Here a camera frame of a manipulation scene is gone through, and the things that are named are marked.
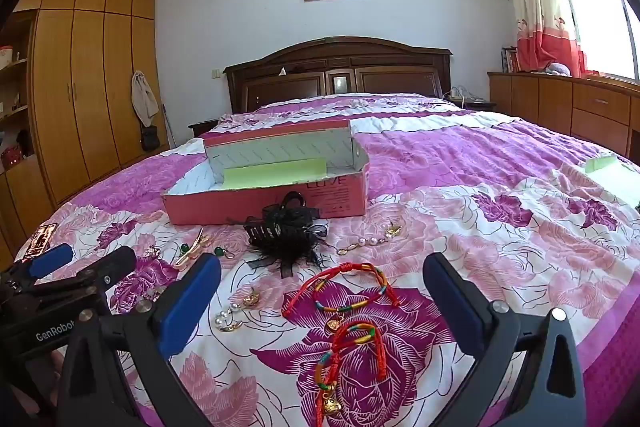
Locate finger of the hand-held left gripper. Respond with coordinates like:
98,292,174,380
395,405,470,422
27,246,137,308
0,243,75,294

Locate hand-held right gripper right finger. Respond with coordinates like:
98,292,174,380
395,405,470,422
422,252,588,427

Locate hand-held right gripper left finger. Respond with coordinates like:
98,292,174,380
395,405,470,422
52,253,223,427

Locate pink cardboard box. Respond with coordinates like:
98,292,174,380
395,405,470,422
161,119,371,227

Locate red braided bracelet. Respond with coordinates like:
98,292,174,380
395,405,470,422
281,262,405,335
314,319,388,415

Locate black hair scrunchie pile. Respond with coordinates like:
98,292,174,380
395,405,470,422
227,191,328,280

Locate red printed packet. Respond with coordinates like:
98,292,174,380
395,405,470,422
25,223,56,258

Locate pearl gold earring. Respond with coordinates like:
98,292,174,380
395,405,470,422
214,302,246,334

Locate black hanging bag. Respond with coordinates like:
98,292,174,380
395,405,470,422
140,125,161,152

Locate wooden shelf unit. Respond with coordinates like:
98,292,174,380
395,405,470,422
0,9,56,268

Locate thin metal rod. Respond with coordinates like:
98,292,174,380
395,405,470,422
162,104,176,148

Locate floral pink bedspread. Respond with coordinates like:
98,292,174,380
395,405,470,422
12,93,640,427

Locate green foam sheet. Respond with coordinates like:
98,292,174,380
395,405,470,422
223,158,327,188

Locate beige cloth bag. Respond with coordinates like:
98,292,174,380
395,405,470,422
131,70,160,128

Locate wooden wardrobe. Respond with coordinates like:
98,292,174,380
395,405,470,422
12,0,161,208

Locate cardboard box lid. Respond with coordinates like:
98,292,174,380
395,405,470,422
550,154,640,212

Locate low wooden cabinet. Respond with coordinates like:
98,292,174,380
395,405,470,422
487,72,640,158

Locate dark wooden headboard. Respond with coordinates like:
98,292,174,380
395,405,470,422
223,36,453,114

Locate window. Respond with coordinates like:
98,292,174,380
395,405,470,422
550,0,640,82

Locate pearl chain earring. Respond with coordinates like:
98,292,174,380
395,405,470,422
336,234,388,256

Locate white cables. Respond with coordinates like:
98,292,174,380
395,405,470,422
444,87,493,108

